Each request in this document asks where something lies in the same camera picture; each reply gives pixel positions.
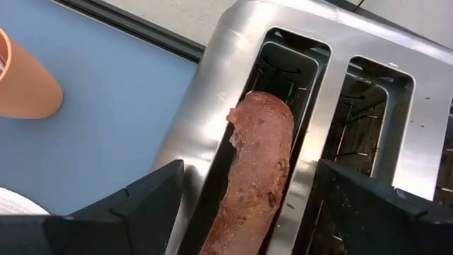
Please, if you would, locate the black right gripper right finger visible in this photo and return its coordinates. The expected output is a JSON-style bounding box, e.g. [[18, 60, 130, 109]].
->
[[316, 158, 453, 255]]

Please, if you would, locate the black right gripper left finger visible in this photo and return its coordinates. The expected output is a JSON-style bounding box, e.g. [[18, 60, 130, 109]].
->
[[0, 159, 185, 255]]

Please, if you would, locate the brown bagel half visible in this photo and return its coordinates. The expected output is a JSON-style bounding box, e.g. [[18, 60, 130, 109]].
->
[[198, 91, 295, 255]]

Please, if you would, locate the white round woven placemat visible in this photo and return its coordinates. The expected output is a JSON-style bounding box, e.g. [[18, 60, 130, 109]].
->
[[0, 186, 51, 216]]

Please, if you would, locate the orange plastic cup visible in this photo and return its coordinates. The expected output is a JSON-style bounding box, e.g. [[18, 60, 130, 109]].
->
[[0, 28, 64, 120]]

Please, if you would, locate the silver four-slot toaster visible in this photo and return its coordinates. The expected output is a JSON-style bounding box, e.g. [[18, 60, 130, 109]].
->
[[151, 0, 453, 255]]

